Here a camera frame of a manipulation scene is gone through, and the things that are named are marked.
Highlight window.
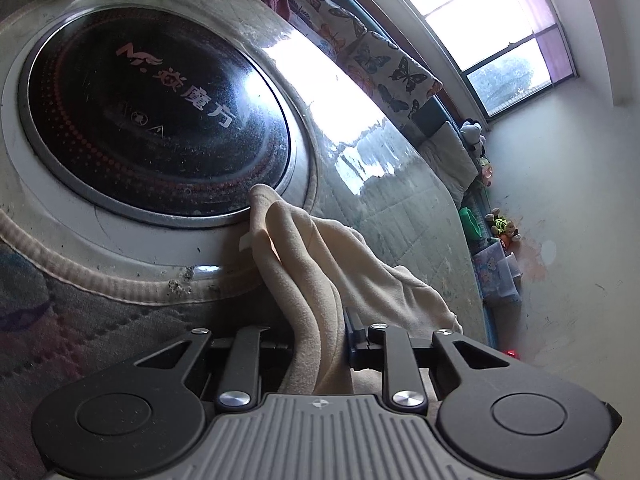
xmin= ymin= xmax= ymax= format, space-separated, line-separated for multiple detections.
xmin=350 ymin=0 xmax=578 ymax=121

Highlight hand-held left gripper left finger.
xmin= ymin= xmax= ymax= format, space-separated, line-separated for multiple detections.
xmin=134 ymin=326 xmax=293 ymax=411

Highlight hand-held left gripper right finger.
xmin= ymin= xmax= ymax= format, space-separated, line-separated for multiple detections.
xmin=342 ymin=306 xmax=506 ymax=411

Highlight green bowl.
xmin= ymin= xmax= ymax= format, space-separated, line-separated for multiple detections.
xmin=459 ymin=206 xmax=485 ymax=238

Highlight small plush toys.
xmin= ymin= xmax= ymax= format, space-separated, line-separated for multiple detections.
xmin=485 ymin=207 xmax=522 ymax=248

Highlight round black induction cooktop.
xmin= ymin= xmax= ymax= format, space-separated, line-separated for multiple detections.
xmin=17 ymin=7 xmax=293 ymax=226

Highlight wide butterfly print cushion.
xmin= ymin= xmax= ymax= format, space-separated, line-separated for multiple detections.
xmin=270 ymin=0 xmax=371 ymax=61

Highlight cream garment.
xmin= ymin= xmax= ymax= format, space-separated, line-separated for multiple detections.
xmin=239 ymin=183 xmax=463 ymax=403

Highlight clear plastic storage box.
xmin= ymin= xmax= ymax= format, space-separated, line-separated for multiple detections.
xmin=472 ymin=240 xmax=523 ymax=303

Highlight grey pillow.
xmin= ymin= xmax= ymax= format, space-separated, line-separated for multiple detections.
xmin=417 ymin=121 xmax=481 ymax=203

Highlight blue sofa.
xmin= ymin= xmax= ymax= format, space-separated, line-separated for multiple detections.
xmin=235 ymin=0 xmax=521 ymax=351

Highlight panda plush toy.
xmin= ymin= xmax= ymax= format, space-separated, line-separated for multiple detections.
xmin=459 ymin=120 xmax=488 ymax=158

